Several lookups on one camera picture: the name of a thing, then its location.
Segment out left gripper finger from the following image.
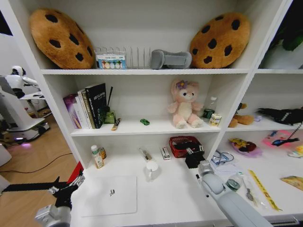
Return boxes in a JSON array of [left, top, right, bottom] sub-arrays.
[[69, 169, 86, 188], [2, 175, 70, 194]]

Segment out red plastic basket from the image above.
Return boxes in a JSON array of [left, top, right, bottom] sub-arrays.
[[169, 135, 205, 159]]

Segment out red panel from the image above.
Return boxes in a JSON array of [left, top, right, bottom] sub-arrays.
[[67, 161, 84, 184]]

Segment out white red small box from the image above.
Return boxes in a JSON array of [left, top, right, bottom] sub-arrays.
[[160, 146, 172, 161]]

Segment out bottle with green cap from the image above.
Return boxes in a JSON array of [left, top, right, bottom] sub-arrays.
[[90, 144, 105, 169]]

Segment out white yellow small jar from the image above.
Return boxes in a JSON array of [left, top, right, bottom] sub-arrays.
[[209, 113, 223, 127]]

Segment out white paper sheet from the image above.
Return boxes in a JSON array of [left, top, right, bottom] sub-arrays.
[[214, 162, 245, 175]]

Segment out white laptop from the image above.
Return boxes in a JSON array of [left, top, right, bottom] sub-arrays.
[[80, 175, 138, 218]]

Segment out dark green can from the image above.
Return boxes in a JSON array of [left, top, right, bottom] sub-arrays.
[[203, 108, 215, 121]]

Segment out white mug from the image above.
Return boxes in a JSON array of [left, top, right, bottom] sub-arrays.
[[144, 161, 160, 183]]

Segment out silver pen tool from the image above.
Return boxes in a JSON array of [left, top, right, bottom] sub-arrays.
[[139, 147, 152, 162]]

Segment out pink plush bunny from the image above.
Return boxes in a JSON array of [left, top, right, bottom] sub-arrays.
[[167, 79, 205, 129]]

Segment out yellow red plush toy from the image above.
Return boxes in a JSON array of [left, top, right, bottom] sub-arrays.
[[228, 138, 263, 157]]

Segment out clear bottle white cap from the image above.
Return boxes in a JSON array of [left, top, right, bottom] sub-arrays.
[[207, 96, 218, 112]]

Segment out white shelf unit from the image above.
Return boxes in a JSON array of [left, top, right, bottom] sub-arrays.
[[0, 0, 303, 227]]

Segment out brown plush dog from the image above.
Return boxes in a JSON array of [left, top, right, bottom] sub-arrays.
[[228, 102, 255, 129]]

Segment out wrapped metal spoon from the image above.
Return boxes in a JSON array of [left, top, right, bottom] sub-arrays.
[[241, 173, 259, 207]]

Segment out orange snack bar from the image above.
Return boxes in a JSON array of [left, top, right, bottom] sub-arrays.
[[111, 118, 122, 131]]

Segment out white book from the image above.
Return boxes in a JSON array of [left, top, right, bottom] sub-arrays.
[[74, 94, 89, 130]]

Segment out striped spine book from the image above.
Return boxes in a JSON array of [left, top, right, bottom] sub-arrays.
[[78, 88, 96, 130]]

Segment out green reed diffuser bottle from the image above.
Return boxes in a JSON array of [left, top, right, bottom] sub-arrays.
[[102, 86, 117, 124]]

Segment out pink toy board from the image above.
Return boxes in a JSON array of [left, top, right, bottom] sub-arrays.
[[262, 129, 302, 148]]

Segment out yellow printed ribbon strip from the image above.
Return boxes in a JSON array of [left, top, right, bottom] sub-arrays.
[[248, 169, 283, 211]]

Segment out purple box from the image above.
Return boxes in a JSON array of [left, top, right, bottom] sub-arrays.
[[62, 94, 82, 130]]

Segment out white wheeled machine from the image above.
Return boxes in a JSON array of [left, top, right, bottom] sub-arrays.
[[0, 75, 51, 144]]

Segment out black book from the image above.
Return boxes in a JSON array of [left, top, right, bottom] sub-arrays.
[[84, 83, 107, 129]]

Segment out black plush toy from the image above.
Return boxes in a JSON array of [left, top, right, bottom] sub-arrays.
[[257, 107, 303, 126]]

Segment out grey neck pillow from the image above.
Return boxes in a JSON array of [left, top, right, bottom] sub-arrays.
[[151, 49, 193, 70]]

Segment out pale yellow green toy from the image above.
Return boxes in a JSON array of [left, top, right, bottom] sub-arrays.
[[287, 145, 303, 159]]

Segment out yellow packet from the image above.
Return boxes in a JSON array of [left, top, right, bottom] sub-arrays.
[[280, 175, 303, 192]]

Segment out white humanoid robot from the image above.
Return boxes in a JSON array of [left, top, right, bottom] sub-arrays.
[[4, 65, 39, 99]]

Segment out brown cookie plush pillow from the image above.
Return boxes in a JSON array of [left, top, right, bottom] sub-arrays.
[[28, 8, 96, 70], [189, 12, 251, 69]]

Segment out blue printed small box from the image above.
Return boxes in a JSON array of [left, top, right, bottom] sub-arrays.
[[96, 54, 127, 70]]

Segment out black floor cable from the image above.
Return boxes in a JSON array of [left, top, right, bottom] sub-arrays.
[[0, 153, 73, 174]]

